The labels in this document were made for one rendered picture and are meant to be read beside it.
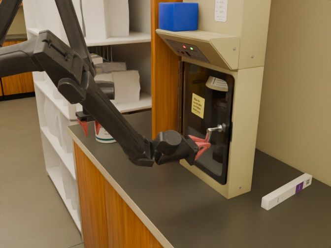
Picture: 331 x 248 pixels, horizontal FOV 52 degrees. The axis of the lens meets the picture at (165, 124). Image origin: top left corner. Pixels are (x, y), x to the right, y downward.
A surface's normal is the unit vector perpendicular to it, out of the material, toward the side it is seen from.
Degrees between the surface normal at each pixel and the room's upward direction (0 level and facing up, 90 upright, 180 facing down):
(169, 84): 90
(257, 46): 90
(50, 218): 0
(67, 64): 59
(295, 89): 90
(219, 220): 0
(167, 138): 33
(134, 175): 0
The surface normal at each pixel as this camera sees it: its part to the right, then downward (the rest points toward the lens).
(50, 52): 0.82, -0.40
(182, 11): 0.51, 0.31
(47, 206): 0.00, -0.93
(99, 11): -0.13, 0.45
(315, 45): -0.86, 0.18
